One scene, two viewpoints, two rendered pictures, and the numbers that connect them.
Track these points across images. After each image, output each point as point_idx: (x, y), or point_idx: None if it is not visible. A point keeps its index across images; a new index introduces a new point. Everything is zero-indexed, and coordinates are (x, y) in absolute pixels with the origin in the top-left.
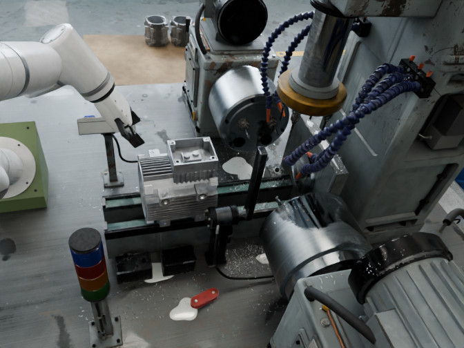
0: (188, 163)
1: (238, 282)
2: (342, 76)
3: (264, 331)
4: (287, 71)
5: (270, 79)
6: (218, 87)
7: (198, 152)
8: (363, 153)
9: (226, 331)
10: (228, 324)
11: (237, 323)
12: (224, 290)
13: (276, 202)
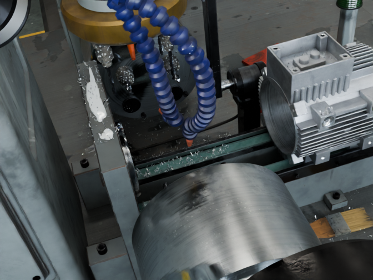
0: (306, 36)
1: (217, 131)
2: (15, 121)
3: (189, 99)
4: (165, 4)
5: (176, 278)
6: (318, 242)
7: (300, 58)
8: (34, 95)
9: (226, 94)
10: (225, 99)
11: (216, 101)
12: (232, 123)
13: (170, 168)
